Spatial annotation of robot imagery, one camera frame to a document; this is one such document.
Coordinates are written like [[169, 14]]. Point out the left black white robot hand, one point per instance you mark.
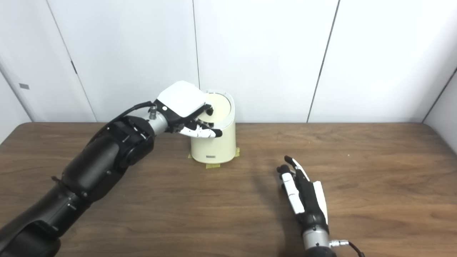
[[180, 100]]

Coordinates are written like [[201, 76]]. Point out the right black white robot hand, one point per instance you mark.
[[310, 203]]

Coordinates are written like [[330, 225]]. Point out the cream-colored lidded bin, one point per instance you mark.
[[217, 148]]

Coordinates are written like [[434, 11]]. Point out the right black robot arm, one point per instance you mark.
[[317, 244]]

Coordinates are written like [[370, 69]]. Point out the black wall panel hinge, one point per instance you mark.
[[74, 67]]

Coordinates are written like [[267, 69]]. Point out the grey wall label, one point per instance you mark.
[[24, 86]]

